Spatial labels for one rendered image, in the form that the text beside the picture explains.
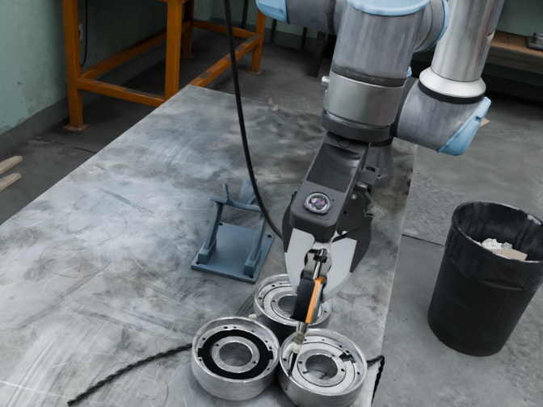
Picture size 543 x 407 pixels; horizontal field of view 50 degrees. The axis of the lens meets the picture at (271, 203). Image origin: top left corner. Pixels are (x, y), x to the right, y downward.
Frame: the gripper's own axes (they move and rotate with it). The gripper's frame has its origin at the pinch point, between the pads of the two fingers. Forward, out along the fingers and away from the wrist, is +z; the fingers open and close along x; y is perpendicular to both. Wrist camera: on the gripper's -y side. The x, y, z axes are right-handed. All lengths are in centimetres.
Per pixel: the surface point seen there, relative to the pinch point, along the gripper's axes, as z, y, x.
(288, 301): 9.7, 11.1, 3.7
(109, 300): 12.9, 2.6, 26.4
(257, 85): 52, 310, 98
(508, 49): 0, 350, -51
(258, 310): 8.6, 5.3, 6.4
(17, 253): 12.7, 5.7, 43.3
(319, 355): 9.9, 2.1, -2.8
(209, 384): 11.6, -7.2, 7.8
